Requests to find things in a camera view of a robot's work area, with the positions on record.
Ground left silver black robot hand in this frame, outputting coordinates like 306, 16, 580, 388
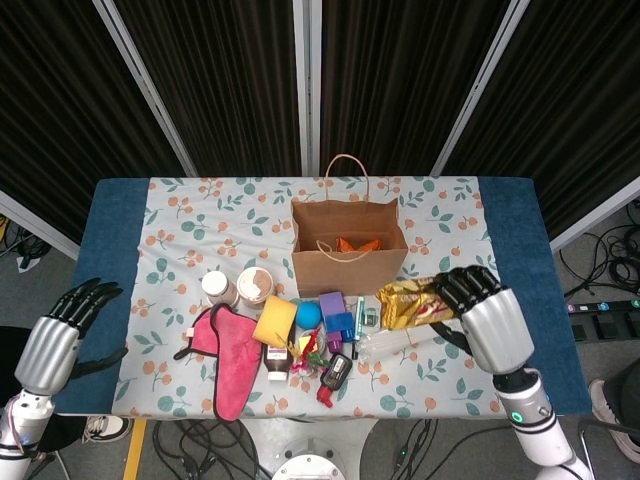
13, 278, 129, 396

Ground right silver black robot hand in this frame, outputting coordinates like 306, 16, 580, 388
430, 266, 535, 375

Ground gold biscuit pack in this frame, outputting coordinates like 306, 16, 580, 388
374, 276, 464, 331

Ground clear bag of straws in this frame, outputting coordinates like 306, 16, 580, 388
358, 324, 441, 359

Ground orange white snack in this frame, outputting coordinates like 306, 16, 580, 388
335, 235, 381, 251

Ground white paper cup blue stripes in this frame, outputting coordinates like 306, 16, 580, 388
200, 270, 240, 309

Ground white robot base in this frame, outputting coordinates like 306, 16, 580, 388
238, 417, 377, 480

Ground brown paper bag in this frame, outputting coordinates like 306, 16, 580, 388
291, 153, 410, 297

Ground floral tablecloth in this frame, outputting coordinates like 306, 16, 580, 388
110, 175, 531, 420

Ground white sneaker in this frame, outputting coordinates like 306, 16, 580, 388
82, 414, 132, 444

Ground black power strip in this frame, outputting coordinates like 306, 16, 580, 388
564, 298, 640, 316

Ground grey sneaker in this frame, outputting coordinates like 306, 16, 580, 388
588, 378, 640, 451

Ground yellow floor tape strip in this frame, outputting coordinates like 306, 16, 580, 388
122, 418, 149, 480

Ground blue table cover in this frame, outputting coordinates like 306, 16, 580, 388
53, 177, 591, 417

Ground green white marker pen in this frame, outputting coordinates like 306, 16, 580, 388
352, 295, 366, 359

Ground blue toy block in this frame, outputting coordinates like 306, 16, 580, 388
324, 312, 355, 341

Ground black bottle red cap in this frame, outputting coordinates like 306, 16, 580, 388
315, 352, 354, 407

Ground lilac foam block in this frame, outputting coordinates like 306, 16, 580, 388
318, 292, 346, 321

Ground pink towel black trim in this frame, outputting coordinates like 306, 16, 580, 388
173, 303, 266, 420

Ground blue ball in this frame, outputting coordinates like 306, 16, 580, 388
295, 301, 324, 330

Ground colourful feather shuttlecock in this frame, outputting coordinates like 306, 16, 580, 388
289, 329, 331, 376

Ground clear jar brown contents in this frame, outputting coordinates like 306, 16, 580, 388
236, 266, 276, 305

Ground brown bottle white cap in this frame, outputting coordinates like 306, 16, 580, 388
264, 339, 294, 382

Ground yellow sponge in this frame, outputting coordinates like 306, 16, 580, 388
253, 294, 299, 346

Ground black corrugated partition panel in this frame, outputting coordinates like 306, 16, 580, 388
442, 0, 640, 239
319, 0, 511, 177
114, 0, 304, 177
0, 0, 186, 246

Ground black floor cable bundle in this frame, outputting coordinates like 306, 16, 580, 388
0, 212, 49, 274
558, 197, 640, 301
149, 418, 274, 480
384, 418, 441, 480

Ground white aluminium partition rail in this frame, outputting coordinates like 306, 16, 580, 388
549, 175, 640, 254
0, 189, 81, 261

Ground white aluminium partition post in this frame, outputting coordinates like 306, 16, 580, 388
292, 0, 324, 177
430, 0, 532, 177
92, 0, 199, 177

